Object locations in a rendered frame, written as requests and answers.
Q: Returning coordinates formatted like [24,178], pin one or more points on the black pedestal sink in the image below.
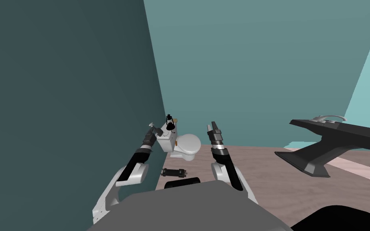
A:
[326,146]

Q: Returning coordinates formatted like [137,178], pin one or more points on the white toilet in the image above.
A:
[188,146]

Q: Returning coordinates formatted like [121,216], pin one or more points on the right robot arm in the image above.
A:
[226,163]

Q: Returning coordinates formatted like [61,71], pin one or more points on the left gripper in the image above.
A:
[150,137]

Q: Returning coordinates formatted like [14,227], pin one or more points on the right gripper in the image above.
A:
[216,138]

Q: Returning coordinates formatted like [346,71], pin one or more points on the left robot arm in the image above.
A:
[133,168]

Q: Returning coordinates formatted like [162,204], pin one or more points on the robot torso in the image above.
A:
[188,211]

